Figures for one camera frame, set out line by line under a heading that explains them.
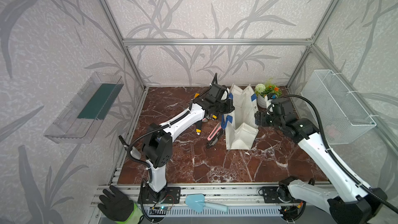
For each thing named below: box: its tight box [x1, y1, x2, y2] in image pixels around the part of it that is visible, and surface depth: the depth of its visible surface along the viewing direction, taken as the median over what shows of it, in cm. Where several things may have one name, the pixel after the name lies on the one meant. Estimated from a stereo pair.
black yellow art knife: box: [195, 119, 203, 136], surface depth 100 cm
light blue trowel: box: [185, 193, 229, 213], surface depth 72 cm
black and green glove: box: [97, 185, 144, 224], surface depth 71 cm
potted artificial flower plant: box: [254, 78, 283, 109], surface depth 101 cm
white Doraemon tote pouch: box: [221, 84, 260, 151], surface depth 88 cm
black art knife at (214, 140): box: [206, 129, 224, 148], surface depth 93 cm
